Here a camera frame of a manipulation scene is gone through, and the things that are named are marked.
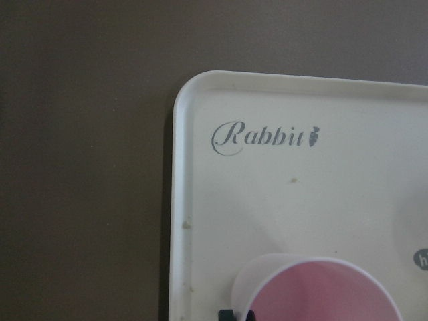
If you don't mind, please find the pink cup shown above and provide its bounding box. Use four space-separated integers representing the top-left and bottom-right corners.
231 253 403 320

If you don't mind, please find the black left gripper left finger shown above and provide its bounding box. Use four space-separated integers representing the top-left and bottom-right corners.
218 309 235 321

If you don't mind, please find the cream rabbit tray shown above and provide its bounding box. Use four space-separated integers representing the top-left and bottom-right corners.
169 71 427 320

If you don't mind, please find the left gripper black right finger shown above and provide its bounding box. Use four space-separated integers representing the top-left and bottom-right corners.
245 310 256 321

